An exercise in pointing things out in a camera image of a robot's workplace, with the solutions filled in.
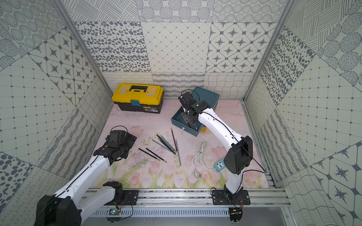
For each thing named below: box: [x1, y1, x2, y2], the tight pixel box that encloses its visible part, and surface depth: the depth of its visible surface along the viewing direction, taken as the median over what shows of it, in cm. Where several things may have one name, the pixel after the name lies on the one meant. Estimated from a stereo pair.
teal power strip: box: [213, 157, 226, 173], surface depth 85 cm
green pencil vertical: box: [175, 138, 182, 166], surface depth 92 cm
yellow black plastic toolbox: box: [111, 83, 165, 114], surface depth 103 cm
